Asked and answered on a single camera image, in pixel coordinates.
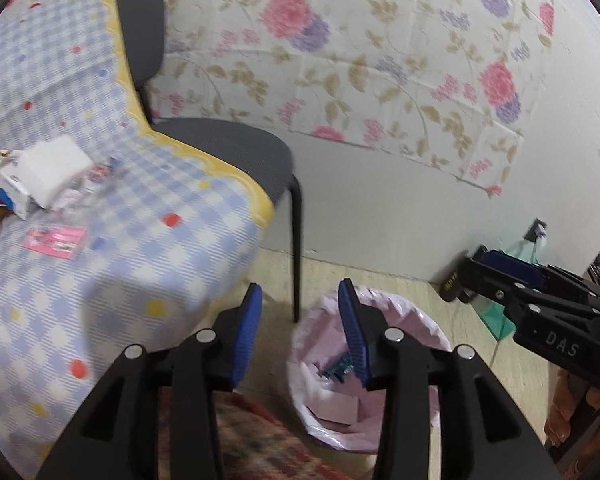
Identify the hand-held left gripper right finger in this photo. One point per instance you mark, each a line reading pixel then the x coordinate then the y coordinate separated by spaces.
pixel 352 335

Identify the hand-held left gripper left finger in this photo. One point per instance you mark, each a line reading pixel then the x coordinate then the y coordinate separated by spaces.
pixel 245 335

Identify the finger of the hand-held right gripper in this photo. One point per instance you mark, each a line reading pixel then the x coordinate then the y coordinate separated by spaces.
pixel 490 285
pixel 510 266

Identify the waste bin with pink bag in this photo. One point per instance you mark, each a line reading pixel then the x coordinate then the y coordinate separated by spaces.
pixel 325 425

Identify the blue-green packet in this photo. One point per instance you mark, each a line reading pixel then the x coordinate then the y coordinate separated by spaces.
pixel 337 369

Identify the green plastic object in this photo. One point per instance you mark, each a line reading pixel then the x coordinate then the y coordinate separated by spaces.
pixel 497 322

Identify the black cylinder with yellow print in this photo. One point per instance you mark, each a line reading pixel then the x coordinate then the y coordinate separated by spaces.
pixel 450 285

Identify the red plaid rug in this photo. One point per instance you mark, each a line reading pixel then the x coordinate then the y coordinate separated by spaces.
pixel 260 440

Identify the blue checked dotted tablecloth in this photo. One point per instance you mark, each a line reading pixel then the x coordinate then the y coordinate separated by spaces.
pixel 130 260

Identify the grey black-legged chair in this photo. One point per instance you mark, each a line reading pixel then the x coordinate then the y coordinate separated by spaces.
pixel 220 135

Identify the pink printed card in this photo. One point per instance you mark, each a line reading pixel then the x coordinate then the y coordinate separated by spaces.
pixel 55 241

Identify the white cardboard box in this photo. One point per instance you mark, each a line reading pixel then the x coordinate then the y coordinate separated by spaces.
pixel 50 170

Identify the wall power outlet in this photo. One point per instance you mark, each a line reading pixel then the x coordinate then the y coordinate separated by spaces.
pixel 536 230

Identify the floral wall sheet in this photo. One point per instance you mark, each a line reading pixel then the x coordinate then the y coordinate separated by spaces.
pixel 355 60

